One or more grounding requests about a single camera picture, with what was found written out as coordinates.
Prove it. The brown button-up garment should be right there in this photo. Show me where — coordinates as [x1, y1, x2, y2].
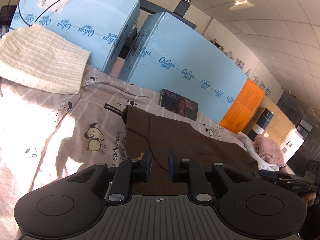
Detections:
[122, 106, 259, 195]

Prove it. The pink knitted garment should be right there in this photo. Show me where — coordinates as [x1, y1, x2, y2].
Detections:
[254, 134, 285, 167]

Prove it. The brown cardboard box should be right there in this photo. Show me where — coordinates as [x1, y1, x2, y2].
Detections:
[242, 96, 294, 146]

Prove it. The black smartphone playing video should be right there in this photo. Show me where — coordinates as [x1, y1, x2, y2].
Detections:
[159, 89, 199, 121]

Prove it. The dark blue thermos bottle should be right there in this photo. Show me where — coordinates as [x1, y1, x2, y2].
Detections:
[247, 108, 274, 141]

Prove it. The orange cardboard box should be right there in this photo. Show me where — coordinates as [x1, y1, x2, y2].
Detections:
[219, 79, 264, 134]

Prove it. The striped cartoon dog bedsheet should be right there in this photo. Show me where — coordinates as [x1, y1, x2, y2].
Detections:
[1, 66, 245, 239]

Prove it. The large light blue carton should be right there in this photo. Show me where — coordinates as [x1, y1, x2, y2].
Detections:
[119, 12, 247, 123]

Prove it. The cream knitted sweater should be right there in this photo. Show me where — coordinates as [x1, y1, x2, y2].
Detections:
[1, 24, 90, 94]

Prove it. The black power adapter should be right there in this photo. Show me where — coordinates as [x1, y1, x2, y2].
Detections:
[173, 0, 191, 18]

